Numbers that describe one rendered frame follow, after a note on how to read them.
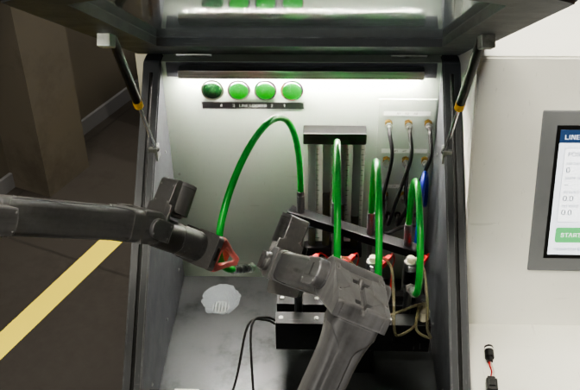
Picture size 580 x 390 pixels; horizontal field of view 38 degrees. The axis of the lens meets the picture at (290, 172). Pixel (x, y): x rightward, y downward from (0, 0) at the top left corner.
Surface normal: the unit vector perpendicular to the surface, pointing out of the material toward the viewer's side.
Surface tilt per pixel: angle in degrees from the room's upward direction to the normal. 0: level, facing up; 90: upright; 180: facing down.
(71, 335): 0
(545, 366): 0
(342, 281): 27
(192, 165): 90
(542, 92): 76
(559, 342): 0
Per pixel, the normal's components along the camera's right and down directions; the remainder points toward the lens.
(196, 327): -0.01, -0.83
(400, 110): -0.04, 0.55
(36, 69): 0.90, 0.22
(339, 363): 0.16, 0.11
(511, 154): -0.04, 0.33
